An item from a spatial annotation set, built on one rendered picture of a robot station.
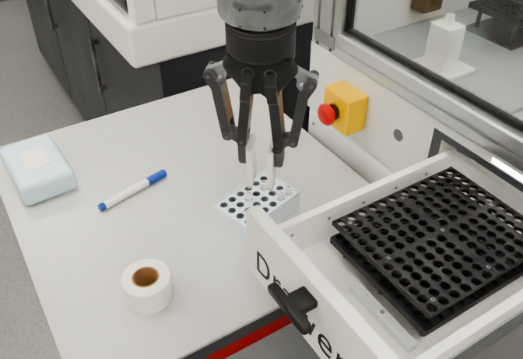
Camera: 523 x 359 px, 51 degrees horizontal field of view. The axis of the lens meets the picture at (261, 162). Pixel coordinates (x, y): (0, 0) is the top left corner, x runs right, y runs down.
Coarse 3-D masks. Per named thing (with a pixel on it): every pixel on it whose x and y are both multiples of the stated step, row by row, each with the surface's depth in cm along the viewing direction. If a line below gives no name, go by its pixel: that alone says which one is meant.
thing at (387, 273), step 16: (336, 224) 72; (352, 224) 72; (352, 240) 69; (368, 240) 69; (368, 256) 67; (384, 256) 67; (384, 272) 65; (400, 272) 65; (400, 288) 64; (416, 288) 63; (416, 304) 62; (432, 304) 62
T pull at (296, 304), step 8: (272, 288) 62; (280, 288) 62; (304, 288) 62; (272, 296) 62; (280, 296) 61; (288, 296) 61; (296, 296) 61; (304, 296) 61; (312, 296) 61; (280, 304) 61; (288, 304) 60; (296, 304) 60; (304, 304) 60; (312, 304) 60; (288, 312) 60; (296, 312) 59; (304, 312) 60; (296, 320) 58; (304, 320) 58; (304, 328) 58
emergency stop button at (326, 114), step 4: (324, 104) 96; (328, 104) 96; (320, 108) 97; (324, 108) 96; (328, 108) 95; (332, 108) 97; (320, 112) 97; (324, 112) 96; (328, 112) 95; (332, 112) 96; (320, 116) 97; (324, 116) 96; (328, 116) 96; (332, 116) 96; (320, 120) 98; (324, 120) 97; (328, 120) 96; (332, 120) 96; (324, 124) 97; (328, 124) 97
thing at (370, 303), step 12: (360, 288) 70; (360, 300) 69; (372, 300) 68; (372, 312) 68; (384, 312) 67; (384, 324) 66; (396, 324) 66; (396, 336) 65; (408, 336) 64; (408, 348) 63
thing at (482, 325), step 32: (448, 160) 85; (352, 192) 78; (384, 192) 80; (512, 192) 78; (288, 224) 72; (320, 224) 76; (320, 256) 76; (512, 288) 71; (480, 320) 60; (512, 320) 64; (416, 352) 64; (448, 352) 58; (480, 352) 63
